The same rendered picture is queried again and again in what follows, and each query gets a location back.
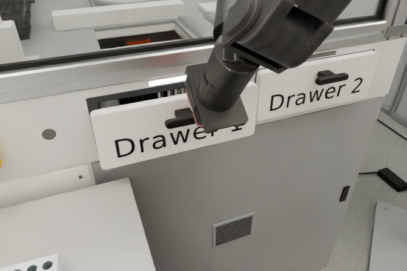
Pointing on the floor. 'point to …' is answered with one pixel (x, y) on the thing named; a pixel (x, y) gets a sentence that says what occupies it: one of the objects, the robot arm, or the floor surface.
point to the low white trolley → (79, 230)
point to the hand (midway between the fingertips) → (203, 118)
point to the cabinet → (238, 193)
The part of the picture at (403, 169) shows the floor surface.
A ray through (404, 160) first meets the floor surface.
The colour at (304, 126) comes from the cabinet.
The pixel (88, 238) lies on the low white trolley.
